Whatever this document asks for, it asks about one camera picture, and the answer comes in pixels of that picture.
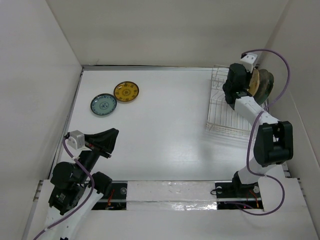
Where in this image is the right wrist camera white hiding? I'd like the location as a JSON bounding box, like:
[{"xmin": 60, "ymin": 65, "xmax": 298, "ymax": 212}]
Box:
[{"xmin": 239, "ymin": 52, "xmax": 258, "ymax": 73}]

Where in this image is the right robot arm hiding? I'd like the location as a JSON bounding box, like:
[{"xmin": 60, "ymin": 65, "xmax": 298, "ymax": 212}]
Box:
[{"xmin": 222, "ymin": 63, "xmax": 293, "ymax": 197}]

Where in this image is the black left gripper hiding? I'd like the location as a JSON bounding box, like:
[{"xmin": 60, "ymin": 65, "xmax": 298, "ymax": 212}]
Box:
[{"xmin": 77, "ymin": 126, "xmax": 119, "ymax": 182}]

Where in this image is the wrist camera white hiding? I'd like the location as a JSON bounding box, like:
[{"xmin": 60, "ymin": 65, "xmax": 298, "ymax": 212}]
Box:
[
  {"xmin": 239, "ymin": 52, "xmax": 258, "ymax": 73},
  {"xmin": 65, "ymin": 130, "xmax": 85, "ymax": 150}
]

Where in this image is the light green floral plate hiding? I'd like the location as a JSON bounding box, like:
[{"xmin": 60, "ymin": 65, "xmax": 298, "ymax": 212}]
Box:
[{"xmin": 262, "ymin": 72, "xmax": 275, "ymax": 103}]

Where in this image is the white wire dish rack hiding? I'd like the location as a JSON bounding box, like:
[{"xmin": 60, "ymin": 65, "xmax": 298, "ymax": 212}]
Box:
[{"xmin": 206, "ymin": 66, "xmax": 252, "ymax": 138}]

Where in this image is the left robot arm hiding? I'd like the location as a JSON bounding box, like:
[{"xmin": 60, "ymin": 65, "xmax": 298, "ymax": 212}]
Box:
[{"xmin": 34, "ymin": 128, "xmax": 119, "ymax": 240}]

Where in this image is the yellow patterned small plate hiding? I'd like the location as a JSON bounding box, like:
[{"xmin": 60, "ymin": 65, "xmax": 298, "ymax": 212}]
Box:
[{"xmin": 113, "ymin": 81, "xmax": 140, "ymax": 103}]

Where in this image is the blue white patterned plate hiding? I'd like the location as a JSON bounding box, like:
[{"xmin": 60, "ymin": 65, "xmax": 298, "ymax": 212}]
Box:
[{"xmin": 90, "ymin": 93, "xmax": 118, "ymax": 116}]

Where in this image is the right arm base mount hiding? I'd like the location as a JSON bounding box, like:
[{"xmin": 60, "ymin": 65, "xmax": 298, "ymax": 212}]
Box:
[{"xmin": 214, "ymin": 181, "xmax": 261, "ymax": 200}]

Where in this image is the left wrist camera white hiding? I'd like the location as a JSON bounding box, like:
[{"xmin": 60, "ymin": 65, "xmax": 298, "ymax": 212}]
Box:
[{"xmin": 65, "ymin": 130, "xmax": 85, "ymax": 150}]

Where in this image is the beige bird branch plate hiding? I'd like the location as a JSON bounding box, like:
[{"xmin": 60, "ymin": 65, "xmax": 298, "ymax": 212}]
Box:
[{"xmin": 248, "ymin": 69, "xmax": 260, "ymax": 96}]

